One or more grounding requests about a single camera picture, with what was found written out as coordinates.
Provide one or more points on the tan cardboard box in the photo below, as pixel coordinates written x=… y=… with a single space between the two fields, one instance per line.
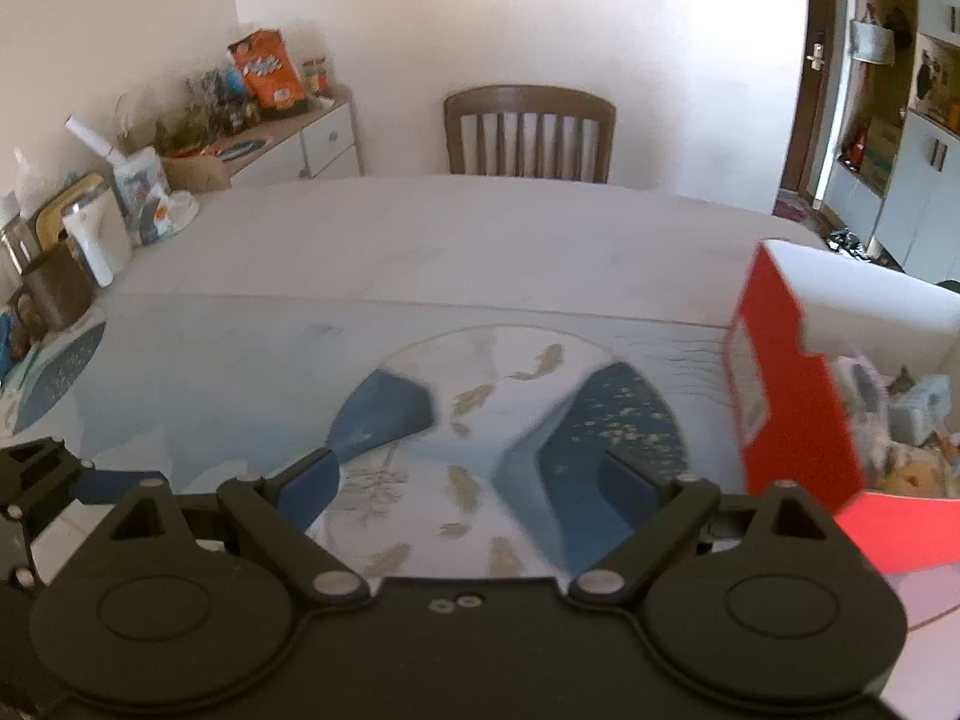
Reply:
x=193 y=172

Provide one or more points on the small red object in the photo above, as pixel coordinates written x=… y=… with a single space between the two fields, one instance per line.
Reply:
x=855 y=148

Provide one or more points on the white patterned desktop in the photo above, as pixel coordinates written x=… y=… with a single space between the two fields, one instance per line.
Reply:
x=450 y=255

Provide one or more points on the red patterned rug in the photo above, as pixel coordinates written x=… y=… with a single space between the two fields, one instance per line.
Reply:
x=791 y=206

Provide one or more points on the white wall cabinet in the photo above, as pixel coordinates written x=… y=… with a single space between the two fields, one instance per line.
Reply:
x=922 y=165

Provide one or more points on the white wooden sideboard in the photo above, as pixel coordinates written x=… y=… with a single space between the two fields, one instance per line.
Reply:
x=330 y=139

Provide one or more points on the pair of dark sneakers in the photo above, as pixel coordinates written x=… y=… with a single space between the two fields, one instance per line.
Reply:
x=849 y=241

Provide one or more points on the red-lid jar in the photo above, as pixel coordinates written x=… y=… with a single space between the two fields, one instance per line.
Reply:
x=316 y=76

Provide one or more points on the brown green cardboard box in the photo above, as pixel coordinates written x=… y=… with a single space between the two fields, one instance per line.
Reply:
x=879 y=150

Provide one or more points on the grey tote bag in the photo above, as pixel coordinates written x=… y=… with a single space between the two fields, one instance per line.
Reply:
x=872 y=41

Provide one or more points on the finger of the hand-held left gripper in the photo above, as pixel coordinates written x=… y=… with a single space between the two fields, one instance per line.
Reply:
x=120 y=486

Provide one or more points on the white tube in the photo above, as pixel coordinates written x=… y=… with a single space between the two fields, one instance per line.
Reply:
x=91 y=139

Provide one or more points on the dark wooden door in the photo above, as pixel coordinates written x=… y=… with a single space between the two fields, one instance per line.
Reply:
x=810 y=112

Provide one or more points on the yellow bear-shaped toy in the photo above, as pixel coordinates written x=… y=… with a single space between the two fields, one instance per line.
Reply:
x=915 y=472

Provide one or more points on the metal bottle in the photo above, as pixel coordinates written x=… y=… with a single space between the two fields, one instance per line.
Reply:
x=16 y=240

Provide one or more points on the orange snack bag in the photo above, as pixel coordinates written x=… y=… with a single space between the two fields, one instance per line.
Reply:
x=266 y=71

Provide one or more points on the purple snack packet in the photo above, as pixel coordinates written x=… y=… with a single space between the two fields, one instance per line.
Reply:
x=862 y=397

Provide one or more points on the dark blue tray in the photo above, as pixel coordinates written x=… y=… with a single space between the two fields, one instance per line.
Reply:
x=241 y=147

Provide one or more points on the red cardboard box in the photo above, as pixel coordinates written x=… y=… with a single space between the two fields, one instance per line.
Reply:
x=787 y=427

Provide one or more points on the glass jar with plants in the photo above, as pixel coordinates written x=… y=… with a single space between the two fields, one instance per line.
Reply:
x=150 y=120

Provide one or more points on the white crumpled plastic bag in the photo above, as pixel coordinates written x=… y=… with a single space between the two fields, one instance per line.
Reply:
x=176 y=216

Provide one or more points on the white blue printed carton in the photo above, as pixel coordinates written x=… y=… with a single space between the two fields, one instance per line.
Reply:
x=139 y=191

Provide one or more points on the brown wooden chair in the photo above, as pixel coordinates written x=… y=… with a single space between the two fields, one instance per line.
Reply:
x=525 y=101

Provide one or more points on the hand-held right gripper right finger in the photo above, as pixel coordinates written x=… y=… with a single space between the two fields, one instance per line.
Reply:
x=634 y=487

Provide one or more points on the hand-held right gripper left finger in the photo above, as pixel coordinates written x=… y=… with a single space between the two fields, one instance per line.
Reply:
x=307 y=487

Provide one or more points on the dark mug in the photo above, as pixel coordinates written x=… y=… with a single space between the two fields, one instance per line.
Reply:
x=58 y=289

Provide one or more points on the yellow tray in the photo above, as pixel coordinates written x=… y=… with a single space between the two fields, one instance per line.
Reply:
x=60 y=202

